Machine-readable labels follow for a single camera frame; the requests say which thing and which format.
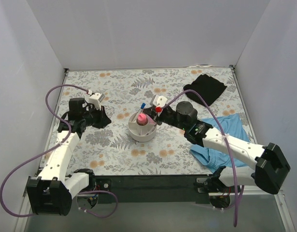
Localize purple cable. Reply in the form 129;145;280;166
0;85;118;218
160;89;244;228

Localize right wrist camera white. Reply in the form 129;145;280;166
150;95;168;113

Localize blue capped white marker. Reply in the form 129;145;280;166
138;103;146;115

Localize white round divided organizer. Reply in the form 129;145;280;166
128;113;157;143

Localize light blue shorts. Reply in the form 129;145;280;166
190;114;250;173

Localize black folded cloth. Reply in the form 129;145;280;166
183;74;227;106

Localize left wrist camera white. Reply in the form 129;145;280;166
87;90;105;110

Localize pink pack of pens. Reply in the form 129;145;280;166
136;113;148;126

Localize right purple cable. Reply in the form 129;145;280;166
160;89;244;228

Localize purple highlighter pen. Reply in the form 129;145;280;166
147;116;155;124

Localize aluminium frame rail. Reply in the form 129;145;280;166
13;174;296;232

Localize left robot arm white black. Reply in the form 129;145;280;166
27;93;111;216

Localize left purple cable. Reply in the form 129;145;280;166
0;85;118;218

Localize floral table mat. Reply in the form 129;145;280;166
57;68;254;175

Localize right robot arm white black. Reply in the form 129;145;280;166
143;101;291;194

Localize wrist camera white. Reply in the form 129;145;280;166
87;90;105;110
150;95;168;113

